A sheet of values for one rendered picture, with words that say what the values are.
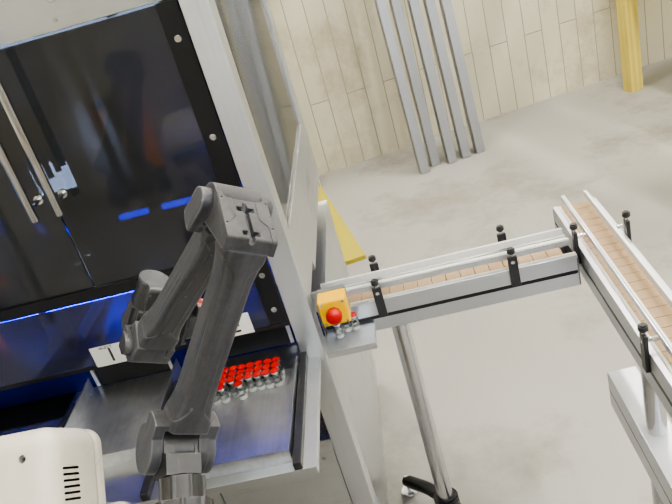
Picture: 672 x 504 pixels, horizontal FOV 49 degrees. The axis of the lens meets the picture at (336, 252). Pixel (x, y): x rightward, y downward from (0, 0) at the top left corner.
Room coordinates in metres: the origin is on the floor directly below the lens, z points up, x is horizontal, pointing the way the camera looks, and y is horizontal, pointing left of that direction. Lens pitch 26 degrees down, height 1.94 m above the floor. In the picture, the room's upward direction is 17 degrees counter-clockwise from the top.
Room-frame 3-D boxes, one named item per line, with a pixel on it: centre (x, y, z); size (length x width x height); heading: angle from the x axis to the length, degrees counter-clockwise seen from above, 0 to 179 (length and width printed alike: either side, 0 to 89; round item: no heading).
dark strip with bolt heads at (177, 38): (1.60, 0.19, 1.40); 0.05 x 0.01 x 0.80; 83
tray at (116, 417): (1.56, 0.64, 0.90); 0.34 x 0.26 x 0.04; 173
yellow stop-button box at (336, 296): (1.61, 0.04, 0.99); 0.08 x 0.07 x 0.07; 173
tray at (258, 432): (1.41, 0.32, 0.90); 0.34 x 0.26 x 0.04; 172
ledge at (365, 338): (1.65, 0.02, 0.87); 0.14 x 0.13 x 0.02; 173
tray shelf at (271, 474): (1.47, 0.48, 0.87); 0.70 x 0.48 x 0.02; 83
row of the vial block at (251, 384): (1.52, 0.31, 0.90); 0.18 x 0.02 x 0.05; 82
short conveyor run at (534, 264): (1.71, -0.26, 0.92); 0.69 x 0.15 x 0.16; 83
